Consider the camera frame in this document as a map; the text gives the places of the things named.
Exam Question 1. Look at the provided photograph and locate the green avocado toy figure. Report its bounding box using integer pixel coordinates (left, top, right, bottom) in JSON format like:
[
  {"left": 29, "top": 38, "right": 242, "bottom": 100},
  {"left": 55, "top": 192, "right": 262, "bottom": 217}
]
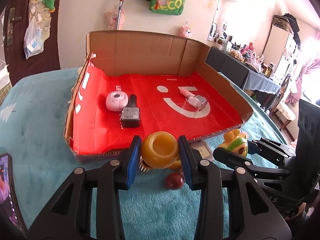
[{"left": 218, "top": 129, "right": 248, "bottom": 157}]

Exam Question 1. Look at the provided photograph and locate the brown square compact case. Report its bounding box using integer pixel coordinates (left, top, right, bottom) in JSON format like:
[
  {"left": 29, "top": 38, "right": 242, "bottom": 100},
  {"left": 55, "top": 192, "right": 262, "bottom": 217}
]
[{"left": 190, "top": 141, "right": 214, "bottom": 162}]

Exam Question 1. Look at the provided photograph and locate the glitter bottle with red cap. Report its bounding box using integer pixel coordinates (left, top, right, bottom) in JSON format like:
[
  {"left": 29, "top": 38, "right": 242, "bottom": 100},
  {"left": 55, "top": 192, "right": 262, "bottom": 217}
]
[{"left": 164, "top": 168, "right": 185, "bottom": 190}]

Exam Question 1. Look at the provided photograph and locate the pink nail polish bottle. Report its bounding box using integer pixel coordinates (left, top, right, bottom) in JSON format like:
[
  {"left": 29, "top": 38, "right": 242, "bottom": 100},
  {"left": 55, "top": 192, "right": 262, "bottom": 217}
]
[{"left": 180, "top": 88, "right": 208, "bottom": 110}]

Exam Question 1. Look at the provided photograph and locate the amber ring holder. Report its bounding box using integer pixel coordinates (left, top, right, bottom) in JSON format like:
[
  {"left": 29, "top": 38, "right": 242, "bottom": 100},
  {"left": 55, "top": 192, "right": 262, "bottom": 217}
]
[
  {"left": 140, "top": 131, "right": 180, "bottom": 170},
  {"left": 169, "top": 159, "right": 182, "bottom": 170}
]

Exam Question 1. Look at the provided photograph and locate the studded black gold cup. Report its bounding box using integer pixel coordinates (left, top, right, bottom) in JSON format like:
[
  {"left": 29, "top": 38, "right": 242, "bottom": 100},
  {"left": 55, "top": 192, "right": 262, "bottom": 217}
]
[{"left": 139, "top": 156, "right": 152, "bottom": 173}]

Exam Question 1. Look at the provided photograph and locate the black nail polish bottle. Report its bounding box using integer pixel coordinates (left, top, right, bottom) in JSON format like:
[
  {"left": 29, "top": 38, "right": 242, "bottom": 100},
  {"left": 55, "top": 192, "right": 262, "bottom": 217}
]
[{"left": 120, "top": 94, "right": 140, "bottom": 127}]

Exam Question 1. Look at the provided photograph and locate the pink round Melody case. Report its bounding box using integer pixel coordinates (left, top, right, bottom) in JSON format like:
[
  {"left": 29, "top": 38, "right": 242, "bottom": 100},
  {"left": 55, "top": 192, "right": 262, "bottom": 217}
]
[{"left": 106, "top": 90, "right": 129, "bottom": 112}]

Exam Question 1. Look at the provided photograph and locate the clear plastic cup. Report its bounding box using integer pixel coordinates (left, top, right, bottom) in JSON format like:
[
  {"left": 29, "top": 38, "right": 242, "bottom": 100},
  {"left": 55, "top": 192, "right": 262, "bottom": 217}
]
[{"left": 181, "top": 96, "right": 202, "bottom": 118}]

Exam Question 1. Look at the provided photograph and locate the dark side table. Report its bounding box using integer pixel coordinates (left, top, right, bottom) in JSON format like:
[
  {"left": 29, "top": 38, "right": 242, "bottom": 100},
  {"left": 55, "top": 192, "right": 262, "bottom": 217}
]
[{"left": 206, "top": 47, "right": 280, "bottom": 95}]

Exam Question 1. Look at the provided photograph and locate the black smartphone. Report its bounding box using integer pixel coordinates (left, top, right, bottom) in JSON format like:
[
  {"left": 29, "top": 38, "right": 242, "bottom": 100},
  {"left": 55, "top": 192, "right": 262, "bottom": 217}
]
[{"left": 1, "top": 153, "right": 27, "bottom": 237}]

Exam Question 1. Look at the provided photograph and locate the cardboard box with red liner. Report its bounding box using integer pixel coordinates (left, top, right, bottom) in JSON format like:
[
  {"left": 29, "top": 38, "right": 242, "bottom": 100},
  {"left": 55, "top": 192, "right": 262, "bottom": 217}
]
[{"left": 64, "top": 30, "right": 253, "bottom": 161}]

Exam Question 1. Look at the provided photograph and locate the pink plush toy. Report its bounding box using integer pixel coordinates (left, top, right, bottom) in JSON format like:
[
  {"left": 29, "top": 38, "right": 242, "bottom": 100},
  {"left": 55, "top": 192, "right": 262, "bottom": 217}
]
[
  {"left": 179, "top": 26, "right": 192, "bottom": 38},
  {"left": 105, "top": 10, "right": 125, "bottom": 30}
]

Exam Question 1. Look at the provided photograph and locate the hanging plastic bag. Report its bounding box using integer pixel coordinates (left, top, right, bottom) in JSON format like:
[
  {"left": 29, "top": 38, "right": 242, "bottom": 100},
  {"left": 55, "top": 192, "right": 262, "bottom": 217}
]
[{"left": 23, "top": 17, "right": 44, "bottom": 59}]

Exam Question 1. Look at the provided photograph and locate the orange-capped stick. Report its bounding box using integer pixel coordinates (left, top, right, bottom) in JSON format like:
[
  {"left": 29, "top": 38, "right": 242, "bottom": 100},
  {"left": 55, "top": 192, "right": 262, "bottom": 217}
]
[{"left": 116, "top": 0, "right": 124, "bottom": 30}]

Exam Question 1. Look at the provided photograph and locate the beige hanging organizer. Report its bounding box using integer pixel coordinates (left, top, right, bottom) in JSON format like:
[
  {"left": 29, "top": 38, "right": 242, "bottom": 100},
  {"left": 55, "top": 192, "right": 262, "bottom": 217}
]
[{"left": 29, "top": 0, "right": 53, "bottom": 41}]

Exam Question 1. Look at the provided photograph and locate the dark brown door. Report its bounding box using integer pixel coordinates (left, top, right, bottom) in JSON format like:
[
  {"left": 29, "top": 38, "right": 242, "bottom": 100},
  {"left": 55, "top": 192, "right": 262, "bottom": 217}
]
[{"left": 1, "top": 0, "right": 60, "bottom": 85}]

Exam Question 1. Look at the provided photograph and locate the door handle plate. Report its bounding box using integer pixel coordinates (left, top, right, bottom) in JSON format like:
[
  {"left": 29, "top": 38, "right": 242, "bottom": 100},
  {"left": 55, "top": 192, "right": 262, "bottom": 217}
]
[{"left": 7, "top": 8, "right": 22, "bottom": 47}]

